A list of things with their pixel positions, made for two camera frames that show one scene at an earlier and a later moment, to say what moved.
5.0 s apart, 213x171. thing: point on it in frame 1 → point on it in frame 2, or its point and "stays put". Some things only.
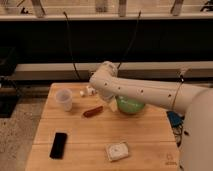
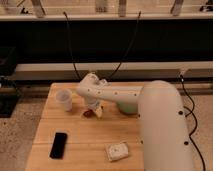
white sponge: x=117 y=151 stays put
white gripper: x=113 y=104 → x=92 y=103
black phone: x=58 y=146 stays put
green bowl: x=128 y=105 stays put
